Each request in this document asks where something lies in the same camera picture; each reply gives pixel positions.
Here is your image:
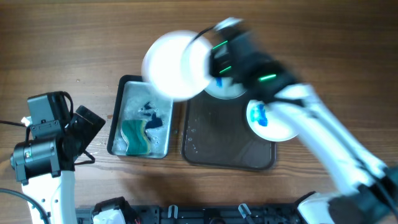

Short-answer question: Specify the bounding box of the green yellow sponge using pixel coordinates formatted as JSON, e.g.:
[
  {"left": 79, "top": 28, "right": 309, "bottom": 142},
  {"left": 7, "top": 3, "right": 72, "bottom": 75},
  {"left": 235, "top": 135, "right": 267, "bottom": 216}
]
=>
[{"left": 121, "top": 119, "right": 150, "bottom": 156}]

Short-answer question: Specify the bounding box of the white plate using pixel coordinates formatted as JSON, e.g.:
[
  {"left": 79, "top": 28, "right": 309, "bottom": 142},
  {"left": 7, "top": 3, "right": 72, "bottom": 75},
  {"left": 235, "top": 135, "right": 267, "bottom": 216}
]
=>
[
  {"left": 246, "top": 100, "right": 297, "bottom": 142},
  {"left": 141, "top": 30, "right": 213, "bottom": 101},
  {"left": 205, "top": 77, "right": 246, "bottom": 100}
]

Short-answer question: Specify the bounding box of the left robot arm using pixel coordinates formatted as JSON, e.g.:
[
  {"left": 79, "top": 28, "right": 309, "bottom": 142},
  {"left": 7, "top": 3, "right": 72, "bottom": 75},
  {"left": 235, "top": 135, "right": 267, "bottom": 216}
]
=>
[{"left": 10, "top": 91, "right": 105, "bottom": 223}]

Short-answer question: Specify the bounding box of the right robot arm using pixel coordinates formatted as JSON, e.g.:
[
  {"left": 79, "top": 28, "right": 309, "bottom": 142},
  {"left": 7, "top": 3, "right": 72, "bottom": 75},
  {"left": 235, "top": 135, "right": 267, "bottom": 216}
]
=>
[{"left": 210, "top": 26, "right": 397, "bottom": 223}]

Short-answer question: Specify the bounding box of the black metal water tray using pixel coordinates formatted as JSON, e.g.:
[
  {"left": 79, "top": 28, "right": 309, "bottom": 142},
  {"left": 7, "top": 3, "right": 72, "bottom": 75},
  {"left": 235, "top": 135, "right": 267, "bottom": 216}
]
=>
[{"left": 107, "top": 75, "right": 174, "bottom": 159}]

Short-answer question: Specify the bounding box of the brown plastic tray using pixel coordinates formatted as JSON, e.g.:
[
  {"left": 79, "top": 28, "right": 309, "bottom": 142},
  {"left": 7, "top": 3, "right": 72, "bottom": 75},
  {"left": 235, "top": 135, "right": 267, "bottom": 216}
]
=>
[{"left": 181, "top": 91, "right": 277, "bottom": 172}]

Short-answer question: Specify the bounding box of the white plate top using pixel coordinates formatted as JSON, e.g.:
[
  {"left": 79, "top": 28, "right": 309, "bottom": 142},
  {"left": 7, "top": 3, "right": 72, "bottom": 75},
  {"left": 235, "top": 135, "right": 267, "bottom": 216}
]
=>
[{"left": 205, "top": 77, "right": 246, "bottom": 100}]

